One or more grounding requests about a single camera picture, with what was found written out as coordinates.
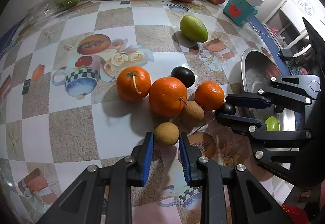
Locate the small dark plum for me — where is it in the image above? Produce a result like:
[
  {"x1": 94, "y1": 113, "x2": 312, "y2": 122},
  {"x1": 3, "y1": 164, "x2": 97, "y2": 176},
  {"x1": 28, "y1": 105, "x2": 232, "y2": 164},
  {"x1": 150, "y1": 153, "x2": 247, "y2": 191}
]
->
[{"x1": 219, "y1": 102, "x2": 236, "y2": 115}]

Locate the brown longan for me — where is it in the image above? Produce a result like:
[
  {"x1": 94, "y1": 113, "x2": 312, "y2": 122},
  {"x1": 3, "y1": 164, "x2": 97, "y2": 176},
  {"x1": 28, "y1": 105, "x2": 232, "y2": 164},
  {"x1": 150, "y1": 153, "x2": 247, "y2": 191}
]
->
[
  {"x1": 154, "y1": 122, "x2": 180, "y2": 147},
  {"x1": 181, "y1": 101, "x2": 204, "y2": 122}
]

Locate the large orange mandarin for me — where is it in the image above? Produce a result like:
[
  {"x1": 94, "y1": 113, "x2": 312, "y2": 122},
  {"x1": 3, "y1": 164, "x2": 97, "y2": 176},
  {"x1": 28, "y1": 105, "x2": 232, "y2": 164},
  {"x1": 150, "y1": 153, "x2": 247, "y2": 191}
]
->
[{"x1": 149, "y1": 76, "x2": 187, "y2": 117}]

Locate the orange mandarin with stem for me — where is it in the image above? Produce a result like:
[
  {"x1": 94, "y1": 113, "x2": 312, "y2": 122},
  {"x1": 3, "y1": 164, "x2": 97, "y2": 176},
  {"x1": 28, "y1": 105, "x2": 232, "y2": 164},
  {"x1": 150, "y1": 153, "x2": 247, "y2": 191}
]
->
[{"x1": 116, "y1": 66, "x2": 151, "y2": 102}]

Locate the green mango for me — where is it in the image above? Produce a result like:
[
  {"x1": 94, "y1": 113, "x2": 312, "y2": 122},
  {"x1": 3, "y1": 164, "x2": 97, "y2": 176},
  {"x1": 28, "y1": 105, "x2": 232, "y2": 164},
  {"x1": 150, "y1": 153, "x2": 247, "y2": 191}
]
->
[{"x1": 180, "y1": 15, "x2": 208, "y2": 42}]

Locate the green fruit in bowl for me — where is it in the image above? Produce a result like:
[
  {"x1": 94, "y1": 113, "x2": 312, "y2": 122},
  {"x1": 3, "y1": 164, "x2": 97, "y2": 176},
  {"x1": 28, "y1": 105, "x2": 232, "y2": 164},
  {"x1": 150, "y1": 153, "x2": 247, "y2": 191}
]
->
[{"x1": 265, "y1": 116, "x2": 280, "y2": 132}]

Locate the black power adapter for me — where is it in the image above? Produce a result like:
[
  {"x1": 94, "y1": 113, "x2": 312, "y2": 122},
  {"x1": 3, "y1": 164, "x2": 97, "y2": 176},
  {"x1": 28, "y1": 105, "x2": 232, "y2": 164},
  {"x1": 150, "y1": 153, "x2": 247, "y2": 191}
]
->
[{"x1": 278, "y1": 48, "x2": 294, "y2": 62}]

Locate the steel bowl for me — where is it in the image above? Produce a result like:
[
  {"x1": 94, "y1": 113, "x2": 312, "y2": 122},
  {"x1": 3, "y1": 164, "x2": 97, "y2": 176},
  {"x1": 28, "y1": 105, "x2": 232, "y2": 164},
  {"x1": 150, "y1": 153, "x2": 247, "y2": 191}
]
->
[{"x1": 240, "y1": 48, "x2": 303, "y2": 152}]

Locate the white shelf rack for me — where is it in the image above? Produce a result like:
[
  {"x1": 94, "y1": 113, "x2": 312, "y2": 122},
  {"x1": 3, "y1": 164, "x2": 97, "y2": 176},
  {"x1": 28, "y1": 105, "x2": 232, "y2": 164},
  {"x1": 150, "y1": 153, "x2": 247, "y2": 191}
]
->
[{"x1": 263, "y1": 0, "x2": 324, "y2": 49}]

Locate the teal toy box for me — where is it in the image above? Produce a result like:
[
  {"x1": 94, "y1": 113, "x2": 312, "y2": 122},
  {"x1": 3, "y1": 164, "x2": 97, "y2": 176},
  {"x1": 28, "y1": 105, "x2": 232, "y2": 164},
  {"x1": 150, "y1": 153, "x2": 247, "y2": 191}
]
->
[{"x1": 223, "y1": 0, "x2": 258, "y2": 26}]

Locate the patterned tablecloth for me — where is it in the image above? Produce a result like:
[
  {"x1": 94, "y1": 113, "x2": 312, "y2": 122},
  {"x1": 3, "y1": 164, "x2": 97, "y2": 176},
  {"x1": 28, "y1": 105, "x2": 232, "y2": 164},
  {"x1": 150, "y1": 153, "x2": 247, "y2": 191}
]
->
[{"x1": 1, "y1": 0, "x2": 269, "y2": 223}]

